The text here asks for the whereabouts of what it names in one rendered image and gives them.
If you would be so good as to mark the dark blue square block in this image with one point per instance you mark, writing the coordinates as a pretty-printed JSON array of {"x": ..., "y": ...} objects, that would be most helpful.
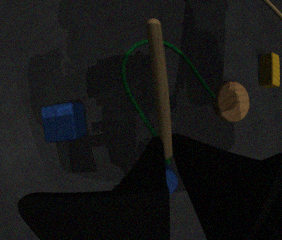
[{"x": 63, "y": 122}]

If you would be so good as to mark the round wooden button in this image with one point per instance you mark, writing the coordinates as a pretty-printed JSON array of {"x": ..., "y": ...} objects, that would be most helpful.
[{"x": 232, "y": 102}]

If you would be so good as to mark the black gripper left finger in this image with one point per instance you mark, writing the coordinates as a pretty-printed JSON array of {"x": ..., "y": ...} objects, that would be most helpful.
[{"x": 137, "y": 209}]

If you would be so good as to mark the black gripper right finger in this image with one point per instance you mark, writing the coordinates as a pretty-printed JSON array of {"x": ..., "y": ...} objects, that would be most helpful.
[{"x": 231, "y": 194}]

